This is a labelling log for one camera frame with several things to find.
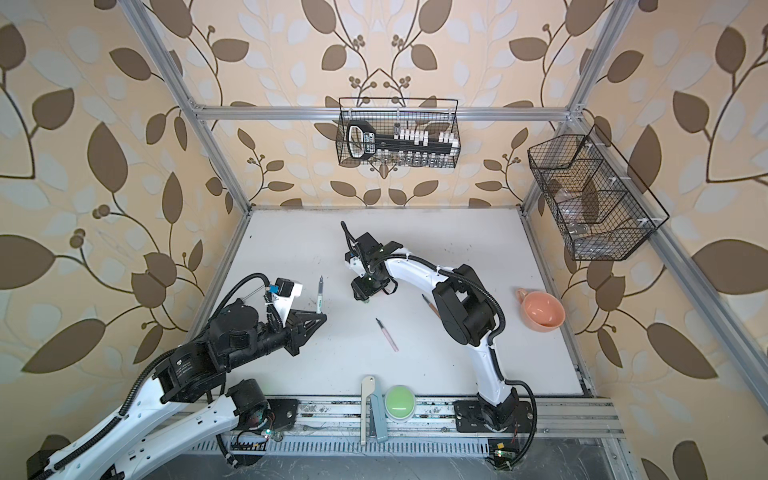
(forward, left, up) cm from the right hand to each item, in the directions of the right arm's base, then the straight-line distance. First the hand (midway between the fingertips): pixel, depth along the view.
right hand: (363, 293), depth 92 cm
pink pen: (-13, -8, -4) cm, 16 cm away
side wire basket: (+4, -62, +30) cm, 69 cm away
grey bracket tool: (-35, -5, -2) cm, 35 cm away
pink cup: (-6, -55, -3) cm, 55 cm away
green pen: (-14, +7, +24) cm, 29 cm away
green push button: (-30, -10, -3) cm, 32 cm away
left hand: (-17, +6, +21) cm, 28 cm away
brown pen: (-3, -21, -4) cm, 22 cm away
